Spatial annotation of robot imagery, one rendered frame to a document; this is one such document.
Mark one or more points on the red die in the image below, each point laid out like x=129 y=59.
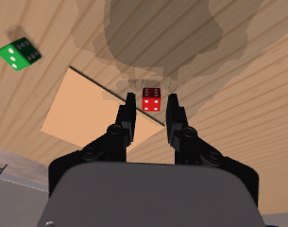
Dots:
x=151 y=99

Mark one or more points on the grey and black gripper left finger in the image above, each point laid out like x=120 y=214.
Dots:
x=107 y=147

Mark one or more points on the green die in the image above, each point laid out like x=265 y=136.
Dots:
x=19 y=54

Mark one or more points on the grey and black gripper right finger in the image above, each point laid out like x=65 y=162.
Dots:
x=192 y=150

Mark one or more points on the tan flat mat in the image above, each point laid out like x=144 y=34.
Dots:
x=83 y=109

